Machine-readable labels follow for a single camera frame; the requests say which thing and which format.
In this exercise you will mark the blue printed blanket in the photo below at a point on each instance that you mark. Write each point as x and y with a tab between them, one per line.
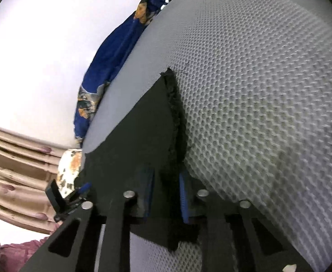
112	62

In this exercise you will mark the white floral pillow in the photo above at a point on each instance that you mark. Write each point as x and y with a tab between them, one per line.
69	164

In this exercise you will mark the black pants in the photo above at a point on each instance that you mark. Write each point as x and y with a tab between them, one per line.
143	136

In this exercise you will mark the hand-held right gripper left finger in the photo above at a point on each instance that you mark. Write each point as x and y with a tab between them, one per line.
148	195

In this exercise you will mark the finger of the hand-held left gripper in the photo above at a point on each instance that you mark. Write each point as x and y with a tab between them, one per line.
58	199

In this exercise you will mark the beige pleated curtain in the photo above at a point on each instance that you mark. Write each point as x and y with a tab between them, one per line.
13	175

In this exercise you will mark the maroon cloth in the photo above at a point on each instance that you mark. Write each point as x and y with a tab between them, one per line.
15	253

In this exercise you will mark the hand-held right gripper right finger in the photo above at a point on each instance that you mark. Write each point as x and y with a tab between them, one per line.
184	198

